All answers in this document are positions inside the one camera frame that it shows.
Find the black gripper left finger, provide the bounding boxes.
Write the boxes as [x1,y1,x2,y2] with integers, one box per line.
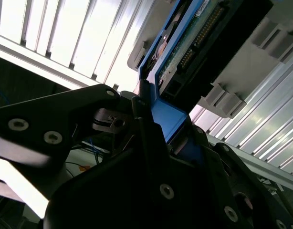
[0,80,183,215]

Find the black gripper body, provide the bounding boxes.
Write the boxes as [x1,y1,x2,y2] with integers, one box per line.
[42,147,252,229]

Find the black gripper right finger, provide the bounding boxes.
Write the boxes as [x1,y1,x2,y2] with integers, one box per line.
[184,116,293,229]

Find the hard disk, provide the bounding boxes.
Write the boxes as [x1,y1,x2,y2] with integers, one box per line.
[136,0,275,165]

